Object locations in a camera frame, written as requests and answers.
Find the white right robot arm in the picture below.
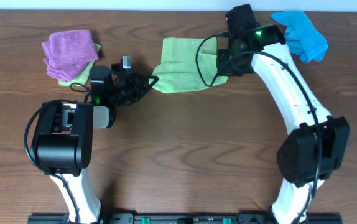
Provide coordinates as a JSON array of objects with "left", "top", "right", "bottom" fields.
[{"left": 217, "top": 4, "right": 350, "bottom": 223}]

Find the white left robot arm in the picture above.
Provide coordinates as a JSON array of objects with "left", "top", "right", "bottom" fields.
[{"left": 24, "top": 59, "right": 159, "bottom": 223}]

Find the light green folded cloth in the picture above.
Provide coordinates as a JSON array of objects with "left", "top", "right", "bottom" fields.
[{"left": 47, "top": 36, "right": 101, "bottom": 86}]

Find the blue crumpled cloth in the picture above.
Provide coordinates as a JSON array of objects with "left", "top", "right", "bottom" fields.
[{"left": 271, "top": 11, "right": 328, "bottom": 63}]

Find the purple folded cloth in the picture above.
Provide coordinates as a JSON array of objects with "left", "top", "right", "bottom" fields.
[{"left": 42, "top": 30, "right": 99, "bottom": 82}]

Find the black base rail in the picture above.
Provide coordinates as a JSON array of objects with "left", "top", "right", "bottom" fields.
[{"left": 27, "top": 212, "right": 343, "bottom": 224}]

